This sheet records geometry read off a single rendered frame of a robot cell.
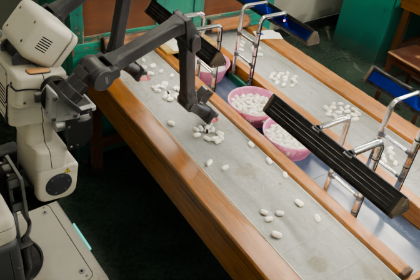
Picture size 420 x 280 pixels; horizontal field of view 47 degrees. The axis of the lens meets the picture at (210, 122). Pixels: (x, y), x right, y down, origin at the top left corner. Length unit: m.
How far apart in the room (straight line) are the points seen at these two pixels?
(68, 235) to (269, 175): 0.97
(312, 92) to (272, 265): 1.22
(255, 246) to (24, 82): 0.93
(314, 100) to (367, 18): 2.34
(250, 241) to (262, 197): 0.26
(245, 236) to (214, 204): 0.18
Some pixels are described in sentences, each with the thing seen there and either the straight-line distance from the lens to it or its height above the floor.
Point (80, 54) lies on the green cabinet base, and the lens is 2.69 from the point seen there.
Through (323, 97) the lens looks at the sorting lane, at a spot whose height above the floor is 0.74.
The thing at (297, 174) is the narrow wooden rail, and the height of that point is 0.76.
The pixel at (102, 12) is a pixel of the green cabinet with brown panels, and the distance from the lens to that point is 2.65.
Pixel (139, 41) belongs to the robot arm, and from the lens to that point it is 1.65.
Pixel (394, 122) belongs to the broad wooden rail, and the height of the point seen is 0.76.
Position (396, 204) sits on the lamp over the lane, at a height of 1.08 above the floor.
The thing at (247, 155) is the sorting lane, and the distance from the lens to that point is 2.10.
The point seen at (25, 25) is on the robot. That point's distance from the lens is 1.67.
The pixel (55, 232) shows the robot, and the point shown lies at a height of 0.28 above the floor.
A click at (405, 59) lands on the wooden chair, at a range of 4.00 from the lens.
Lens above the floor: 2.05
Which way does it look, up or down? 35 degrees down
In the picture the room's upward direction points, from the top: 7 degrees clockwise
